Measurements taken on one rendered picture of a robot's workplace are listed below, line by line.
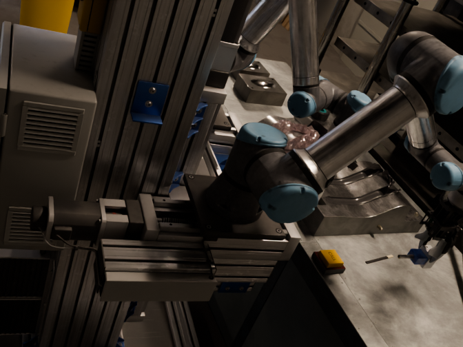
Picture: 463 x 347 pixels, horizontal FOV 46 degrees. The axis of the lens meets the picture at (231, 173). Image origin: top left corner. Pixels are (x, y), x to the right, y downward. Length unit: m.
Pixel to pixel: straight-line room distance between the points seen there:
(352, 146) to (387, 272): 0.78
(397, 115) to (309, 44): 0.40
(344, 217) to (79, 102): 0.99
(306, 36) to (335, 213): 0.63
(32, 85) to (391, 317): 1.18
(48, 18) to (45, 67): 2.77
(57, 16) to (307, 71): 2.82
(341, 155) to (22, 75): 0.71
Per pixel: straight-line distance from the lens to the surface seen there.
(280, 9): 1.69
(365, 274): 1.82
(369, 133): 1.20
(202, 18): 1.24
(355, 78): 3.42
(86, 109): 1.25
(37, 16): 4.11
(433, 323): 1.83
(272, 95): 2.53
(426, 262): 1.80
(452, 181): 1.53
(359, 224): 1.93
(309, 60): 1.51
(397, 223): 2.06
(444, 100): 1.22
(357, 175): 2.08
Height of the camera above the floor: 1.84
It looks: 32 degrees down
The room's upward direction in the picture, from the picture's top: 22 degrees clockwise
